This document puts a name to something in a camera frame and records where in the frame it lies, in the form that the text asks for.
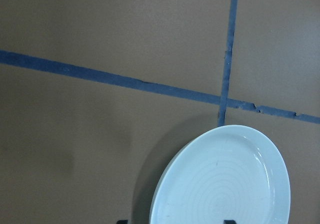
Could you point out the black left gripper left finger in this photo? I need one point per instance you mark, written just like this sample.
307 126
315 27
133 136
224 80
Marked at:
122 222

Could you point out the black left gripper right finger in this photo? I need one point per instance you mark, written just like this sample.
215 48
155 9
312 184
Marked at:
229 222

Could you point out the light blue plate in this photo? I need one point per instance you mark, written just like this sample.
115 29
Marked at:
232 172

